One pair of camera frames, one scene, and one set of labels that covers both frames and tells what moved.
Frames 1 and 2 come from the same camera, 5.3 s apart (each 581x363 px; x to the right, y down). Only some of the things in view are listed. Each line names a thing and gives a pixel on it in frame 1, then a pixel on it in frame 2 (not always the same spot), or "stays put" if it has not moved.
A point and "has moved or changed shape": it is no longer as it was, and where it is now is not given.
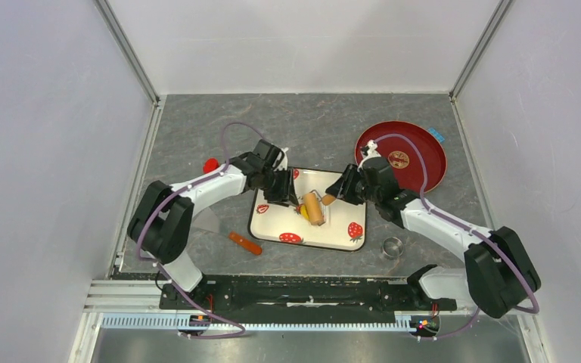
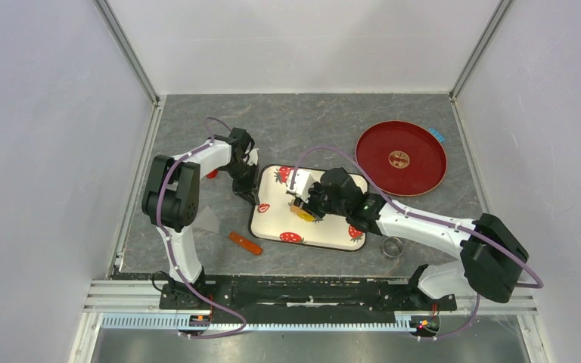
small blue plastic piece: x=437 y=134 stays put
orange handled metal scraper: x=208 y=220 stays put
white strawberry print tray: x=344 y=228 stays put
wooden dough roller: x=315 y=206 has moved or changed shape
